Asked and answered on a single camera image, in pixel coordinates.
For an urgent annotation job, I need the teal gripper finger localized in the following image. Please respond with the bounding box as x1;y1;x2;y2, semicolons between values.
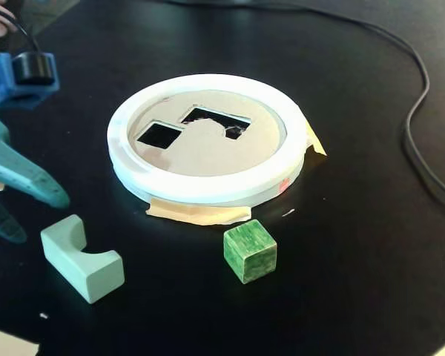
0;111;71;208
0;192;27;244

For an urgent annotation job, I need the mint green U block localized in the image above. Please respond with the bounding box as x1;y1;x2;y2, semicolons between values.
40;214;125;305

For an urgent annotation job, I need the long masking tape strip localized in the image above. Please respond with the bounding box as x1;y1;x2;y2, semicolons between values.
145;197;252;226

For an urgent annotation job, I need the dark green wooden cube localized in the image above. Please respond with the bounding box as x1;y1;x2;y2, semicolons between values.
222;218;278;286

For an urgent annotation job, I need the yellowish masking tape piece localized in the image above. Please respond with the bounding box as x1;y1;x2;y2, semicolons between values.
303;121;328;157

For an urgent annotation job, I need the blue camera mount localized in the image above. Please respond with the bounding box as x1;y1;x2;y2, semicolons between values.
0;51;60;111

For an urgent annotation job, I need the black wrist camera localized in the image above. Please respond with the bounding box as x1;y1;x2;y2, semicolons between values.
13;51;53;85

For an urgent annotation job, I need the thin black camera cable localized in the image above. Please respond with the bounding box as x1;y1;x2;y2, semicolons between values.
0;7;42;55

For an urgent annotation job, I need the white round sorter ring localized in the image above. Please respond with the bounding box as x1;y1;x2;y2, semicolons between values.
106;73;309;205

